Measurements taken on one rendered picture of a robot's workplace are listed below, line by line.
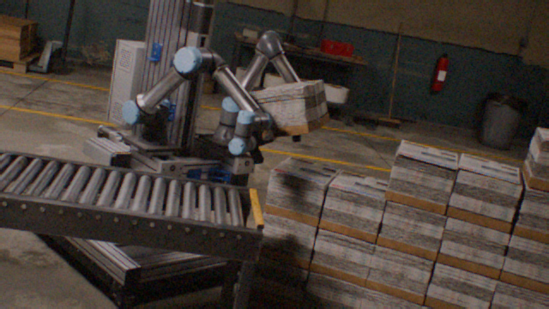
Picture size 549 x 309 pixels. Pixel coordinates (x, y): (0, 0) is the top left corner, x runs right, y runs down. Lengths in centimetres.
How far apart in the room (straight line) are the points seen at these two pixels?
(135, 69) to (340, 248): 147
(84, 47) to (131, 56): 615
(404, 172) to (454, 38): 731
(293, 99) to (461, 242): 102
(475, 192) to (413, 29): 714
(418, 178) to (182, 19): 144
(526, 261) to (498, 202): 30
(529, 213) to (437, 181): 42
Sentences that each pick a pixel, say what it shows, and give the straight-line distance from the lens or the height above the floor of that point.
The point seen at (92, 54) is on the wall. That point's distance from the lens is 992.
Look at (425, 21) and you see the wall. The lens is 1026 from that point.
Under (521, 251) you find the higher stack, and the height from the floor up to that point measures 77.
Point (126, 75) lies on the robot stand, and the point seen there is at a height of 106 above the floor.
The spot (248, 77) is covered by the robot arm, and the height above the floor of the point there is 117.
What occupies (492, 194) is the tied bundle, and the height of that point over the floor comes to 99.
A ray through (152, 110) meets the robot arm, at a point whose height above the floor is 102.
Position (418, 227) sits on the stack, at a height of 74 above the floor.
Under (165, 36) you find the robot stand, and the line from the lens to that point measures 363.
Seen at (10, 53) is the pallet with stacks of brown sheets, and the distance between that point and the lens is 902.
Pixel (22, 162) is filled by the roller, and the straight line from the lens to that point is 301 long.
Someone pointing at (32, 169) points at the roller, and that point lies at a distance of 292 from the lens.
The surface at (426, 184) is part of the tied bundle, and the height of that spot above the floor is 96.
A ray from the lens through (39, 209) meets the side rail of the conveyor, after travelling 259.
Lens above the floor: 172
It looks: 14 degrees down
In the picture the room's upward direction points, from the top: 12 degrees clockwise
